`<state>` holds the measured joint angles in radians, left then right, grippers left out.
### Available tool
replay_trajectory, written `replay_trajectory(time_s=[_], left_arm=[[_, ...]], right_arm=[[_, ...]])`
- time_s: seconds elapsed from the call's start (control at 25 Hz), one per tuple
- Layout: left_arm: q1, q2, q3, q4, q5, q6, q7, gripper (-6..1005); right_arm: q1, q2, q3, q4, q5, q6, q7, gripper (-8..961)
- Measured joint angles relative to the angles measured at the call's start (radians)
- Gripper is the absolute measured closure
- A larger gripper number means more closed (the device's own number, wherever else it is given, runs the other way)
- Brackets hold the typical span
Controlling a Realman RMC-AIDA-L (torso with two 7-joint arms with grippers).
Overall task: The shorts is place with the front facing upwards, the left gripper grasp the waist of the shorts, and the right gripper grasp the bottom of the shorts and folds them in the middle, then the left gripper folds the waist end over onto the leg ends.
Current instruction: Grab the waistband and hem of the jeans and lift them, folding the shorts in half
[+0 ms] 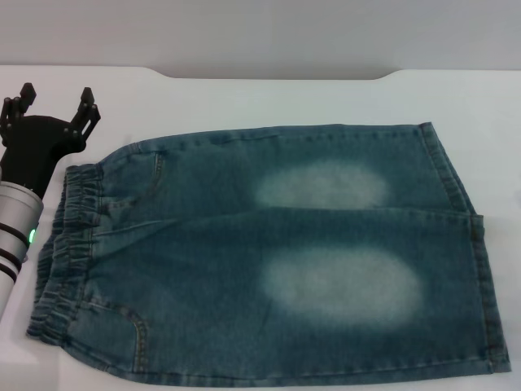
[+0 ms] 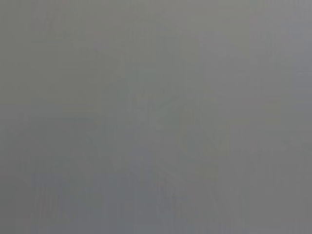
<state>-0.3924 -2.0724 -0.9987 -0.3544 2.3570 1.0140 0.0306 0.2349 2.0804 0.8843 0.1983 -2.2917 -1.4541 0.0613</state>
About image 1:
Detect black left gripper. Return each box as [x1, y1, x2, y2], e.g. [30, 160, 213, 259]
[0, 82, 101, 201]

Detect blue denim shorts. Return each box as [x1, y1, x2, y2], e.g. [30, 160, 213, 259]
[26, 121, 512, 386]

